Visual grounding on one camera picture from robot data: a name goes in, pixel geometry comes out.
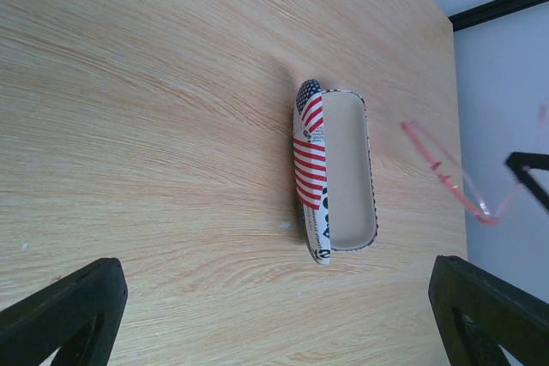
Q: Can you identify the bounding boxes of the red sunglasses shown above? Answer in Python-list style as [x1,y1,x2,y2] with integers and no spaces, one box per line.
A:
[400,99,549,226]

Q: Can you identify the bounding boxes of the flag pattern glasses case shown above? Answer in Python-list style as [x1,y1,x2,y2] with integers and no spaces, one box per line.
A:
[293,79,378,265]

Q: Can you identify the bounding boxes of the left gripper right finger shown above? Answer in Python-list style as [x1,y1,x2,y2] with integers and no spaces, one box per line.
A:
[428,255,548,365]

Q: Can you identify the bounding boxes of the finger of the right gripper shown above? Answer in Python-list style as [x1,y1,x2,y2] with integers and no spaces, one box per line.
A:
[505,152,549,211]

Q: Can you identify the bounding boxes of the black aluminium frame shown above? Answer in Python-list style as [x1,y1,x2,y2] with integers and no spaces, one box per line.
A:
[449,0,548,32]

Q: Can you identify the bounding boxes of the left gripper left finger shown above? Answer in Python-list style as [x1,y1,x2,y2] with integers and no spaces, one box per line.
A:
[1,258,128,365]

